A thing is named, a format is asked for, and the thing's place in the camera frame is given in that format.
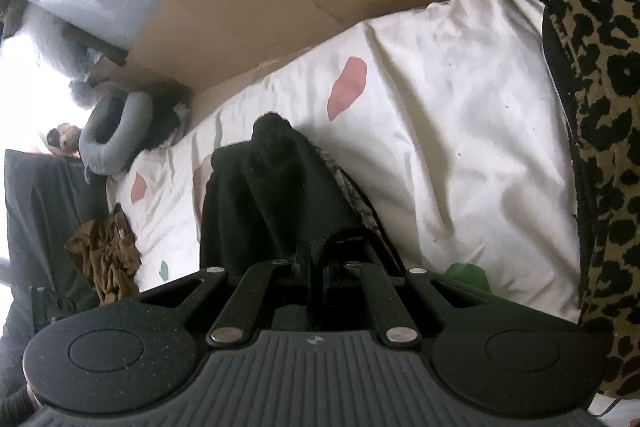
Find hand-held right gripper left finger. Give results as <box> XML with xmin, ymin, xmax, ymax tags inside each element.
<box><xmin>141</xmin><ymin>257</ymin><xmax>313</xmax><ymax>348</ymax></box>

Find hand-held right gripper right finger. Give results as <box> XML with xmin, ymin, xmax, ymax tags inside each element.
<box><xmin>320</xmin><ymin>261</ymin><xmax>493</xmax><ymax>348</ymax></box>

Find black patterned shorts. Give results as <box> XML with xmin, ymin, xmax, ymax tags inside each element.
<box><xmin>199</xmin><ymin>112</ymin><xmax>406</xmax><ymax>303</ymax></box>

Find brown shirt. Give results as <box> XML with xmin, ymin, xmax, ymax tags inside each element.
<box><xmin>65</xmin><ymin>204</ymin><xmax>143</xmax><ymax>305</ymax></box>

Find dark green pillow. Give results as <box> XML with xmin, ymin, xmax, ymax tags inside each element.
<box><xmin>0</xmin><ymin>148</ymin><xmax>118</xmax><ymax>338</ymax></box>

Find plush doll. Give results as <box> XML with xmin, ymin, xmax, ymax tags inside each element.
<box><xmin>47</xmin><ymin>123</ymin><xmax>83</xmax><ymax>158</ymax></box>

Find grey neck pillow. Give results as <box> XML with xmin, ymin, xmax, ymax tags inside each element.
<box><xmin>78</xmin><ymin>89</ymin><xmax>153</xmax><ymax>185</ymax></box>

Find black cloth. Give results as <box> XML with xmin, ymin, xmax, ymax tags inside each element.
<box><xmin>145</xmin><ymin>82</ymin><xmax>193</xmax><ymax>152</ymax></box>

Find bear printed white bed sheet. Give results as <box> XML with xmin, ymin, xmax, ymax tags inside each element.
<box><xmin>105</xmin><ymin>0</ymin><xmax>583</xmax><ymax>325</ymax></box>

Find white fluffy pillow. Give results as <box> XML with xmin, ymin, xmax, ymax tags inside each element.
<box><xmin>0</xmin><ymin>2</ymin><xmax>98</xmax><ymax>110</ymax></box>

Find leopard print cloth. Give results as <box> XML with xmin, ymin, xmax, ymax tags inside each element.
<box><xmin>505</xmin><ymin>0</ymin><xmax>640</xmax><ymax>400</ymax></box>

